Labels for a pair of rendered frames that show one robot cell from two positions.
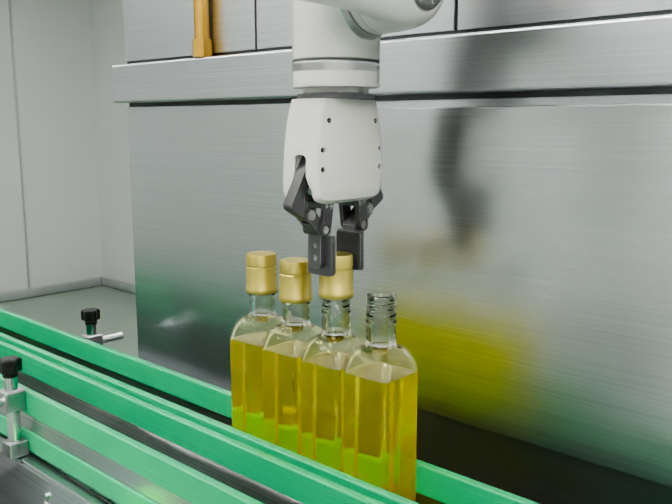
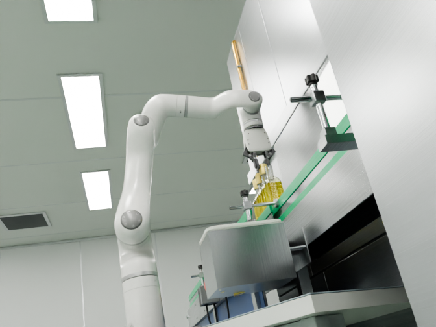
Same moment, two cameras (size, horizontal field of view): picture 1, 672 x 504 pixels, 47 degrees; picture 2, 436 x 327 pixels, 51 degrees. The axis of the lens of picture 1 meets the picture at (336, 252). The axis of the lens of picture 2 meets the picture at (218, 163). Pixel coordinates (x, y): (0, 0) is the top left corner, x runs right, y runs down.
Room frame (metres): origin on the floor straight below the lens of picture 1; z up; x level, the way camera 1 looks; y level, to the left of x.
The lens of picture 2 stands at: (-0.72, -0.76, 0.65)
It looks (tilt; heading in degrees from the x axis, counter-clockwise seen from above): 24 degrees up; 33
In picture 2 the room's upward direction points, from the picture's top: 11 degrees counter-clockwise
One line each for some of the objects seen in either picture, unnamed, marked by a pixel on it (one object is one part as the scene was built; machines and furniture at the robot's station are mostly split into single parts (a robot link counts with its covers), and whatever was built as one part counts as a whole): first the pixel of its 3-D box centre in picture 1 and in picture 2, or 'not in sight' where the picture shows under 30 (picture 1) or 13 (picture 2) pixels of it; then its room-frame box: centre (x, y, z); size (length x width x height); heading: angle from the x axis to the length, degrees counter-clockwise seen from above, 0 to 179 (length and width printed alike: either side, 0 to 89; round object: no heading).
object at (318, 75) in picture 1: (337, 78); (254, 127); (0.76, 0.00, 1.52); 0.09 x 0.08 x 0.03; 138
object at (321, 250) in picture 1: (313, 242); (253, 162); (0.74, 0.02, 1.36); 0.03 x 0.03 x 0.07; 48
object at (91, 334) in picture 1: (104, 346); not in sight; (1.22, 0.38, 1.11); 0.07 x 0.04 x 0.13; 137
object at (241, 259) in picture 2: not in sight; (254, 260); (0.42, -0.08, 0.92); 0.27 x 0.17 x 0.15; 137
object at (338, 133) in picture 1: (336, 143); (256, 140); (0.76, 0.00, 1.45); 0.10 x 0.07 x 0.11; 138
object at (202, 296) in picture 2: not in sight; (208, 295); (0.98, 0.53, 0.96); 0.08 x 0.08 x 0.08; 47
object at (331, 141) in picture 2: not in sight; (335, 121); (0.12, -0.51, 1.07); 0.17 x 0.05 x 0.23; 137
